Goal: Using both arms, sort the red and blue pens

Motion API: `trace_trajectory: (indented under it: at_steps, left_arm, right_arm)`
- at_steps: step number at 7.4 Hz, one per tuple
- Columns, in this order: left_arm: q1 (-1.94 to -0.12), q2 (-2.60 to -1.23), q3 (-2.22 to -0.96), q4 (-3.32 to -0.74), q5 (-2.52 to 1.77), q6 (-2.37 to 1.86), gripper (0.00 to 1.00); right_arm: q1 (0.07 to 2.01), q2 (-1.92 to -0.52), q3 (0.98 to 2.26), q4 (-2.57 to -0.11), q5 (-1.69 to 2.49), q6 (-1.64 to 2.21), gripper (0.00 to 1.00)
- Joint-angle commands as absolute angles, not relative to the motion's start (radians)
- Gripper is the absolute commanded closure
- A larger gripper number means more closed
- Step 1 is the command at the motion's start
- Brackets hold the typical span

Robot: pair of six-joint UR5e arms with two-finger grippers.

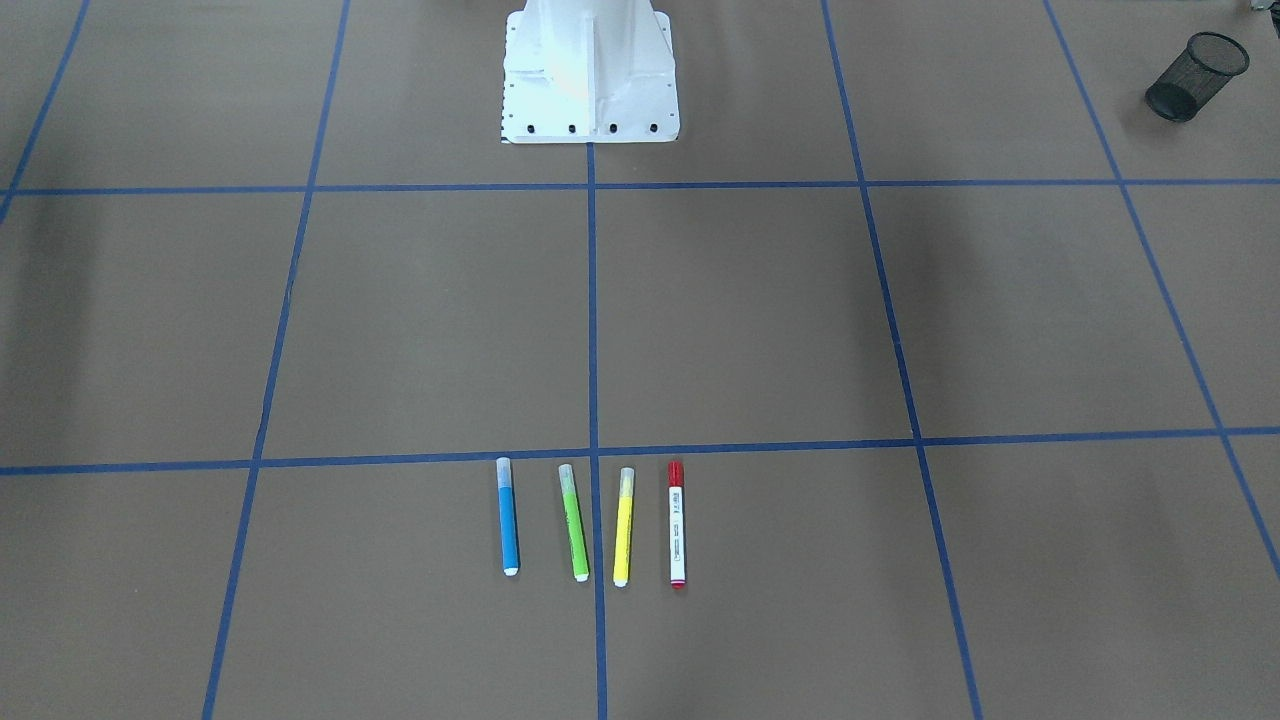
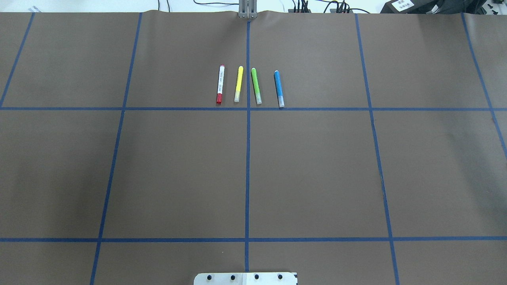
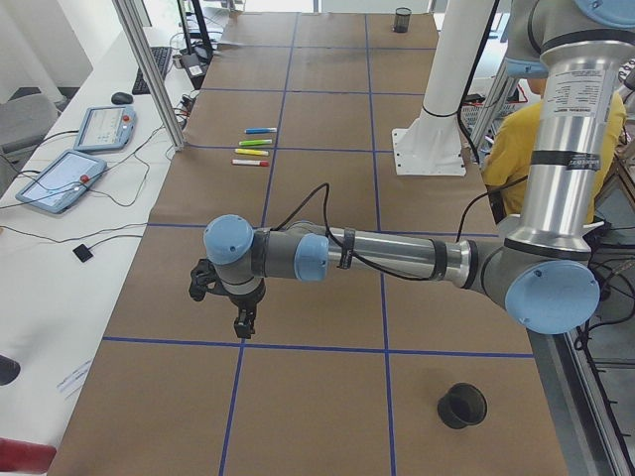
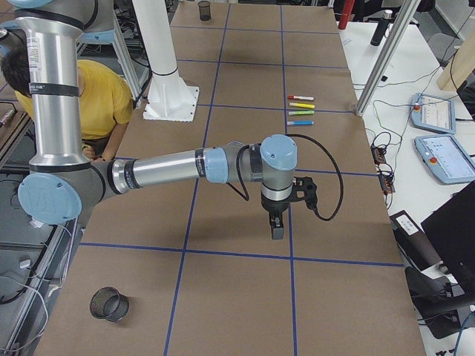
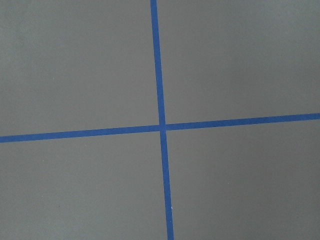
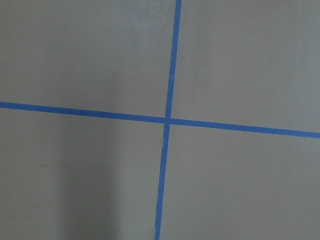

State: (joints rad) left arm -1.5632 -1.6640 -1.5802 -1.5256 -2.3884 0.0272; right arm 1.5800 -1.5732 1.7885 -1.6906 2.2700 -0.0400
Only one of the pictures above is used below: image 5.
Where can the blue tape line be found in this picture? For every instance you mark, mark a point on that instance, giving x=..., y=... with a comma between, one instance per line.
x=162, y=120

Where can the blue tape line crossing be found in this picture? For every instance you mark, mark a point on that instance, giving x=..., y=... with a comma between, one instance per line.
x=157, y=128

